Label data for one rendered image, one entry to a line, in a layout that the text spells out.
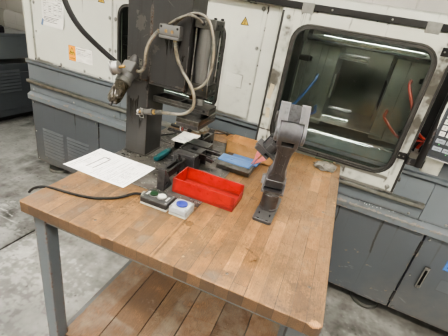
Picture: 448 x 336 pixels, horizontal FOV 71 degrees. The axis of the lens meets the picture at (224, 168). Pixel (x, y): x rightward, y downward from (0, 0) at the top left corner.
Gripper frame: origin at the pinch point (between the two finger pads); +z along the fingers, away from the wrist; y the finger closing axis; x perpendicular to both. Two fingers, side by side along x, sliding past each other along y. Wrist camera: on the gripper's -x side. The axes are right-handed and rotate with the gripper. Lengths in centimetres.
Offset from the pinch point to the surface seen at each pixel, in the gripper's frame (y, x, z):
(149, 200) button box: 17.3, 37.0, 21.1
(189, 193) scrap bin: 9.4, 23.6, 16.5
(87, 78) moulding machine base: 124, -68, 77
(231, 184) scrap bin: 0.4, 12.3, 7.5
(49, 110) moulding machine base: 144, -73, 131
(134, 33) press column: 70, 6, -6
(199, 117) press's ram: 29.1, 3.4, 1.2
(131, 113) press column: 53, 5, 23
